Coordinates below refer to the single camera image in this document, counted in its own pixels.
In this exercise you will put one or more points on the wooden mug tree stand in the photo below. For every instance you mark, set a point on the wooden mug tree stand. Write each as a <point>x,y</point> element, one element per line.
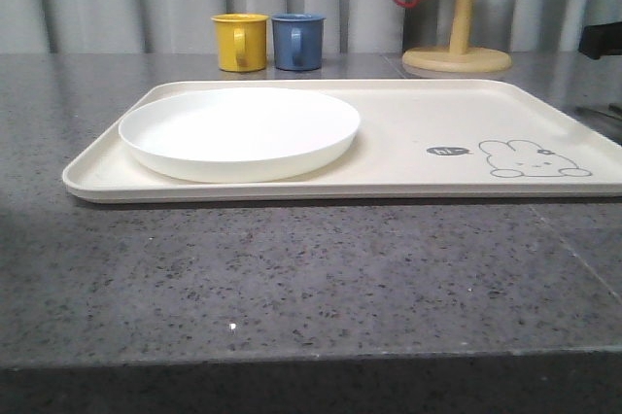
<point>459,56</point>

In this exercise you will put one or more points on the silver metal chopstick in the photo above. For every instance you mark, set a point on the silver metal chopstick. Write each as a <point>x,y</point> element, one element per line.
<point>602,117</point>

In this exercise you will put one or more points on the blue enamel mug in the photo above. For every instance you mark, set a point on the blue enamel mug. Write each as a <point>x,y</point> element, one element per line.
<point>298,41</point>

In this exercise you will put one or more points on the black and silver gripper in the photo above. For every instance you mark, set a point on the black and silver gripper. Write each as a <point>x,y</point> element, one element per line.
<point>602,40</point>

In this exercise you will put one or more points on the white round plate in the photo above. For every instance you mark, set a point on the white round plate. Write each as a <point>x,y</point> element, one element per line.
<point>240,134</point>

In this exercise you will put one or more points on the silver metal fork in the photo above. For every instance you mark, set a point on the silver metal fork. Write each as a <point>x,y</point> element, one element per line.
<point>615,109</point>

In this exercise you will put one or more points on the yellow enamel mug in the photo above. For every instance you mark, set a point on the yellow enamel mug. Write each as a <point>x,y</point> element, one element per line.
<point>242,42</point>

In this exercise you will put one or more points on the beige rabbit serving tray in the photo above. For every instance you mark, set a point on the beige rabbit serving tray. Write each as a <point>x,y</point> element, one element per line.
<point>418,138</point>

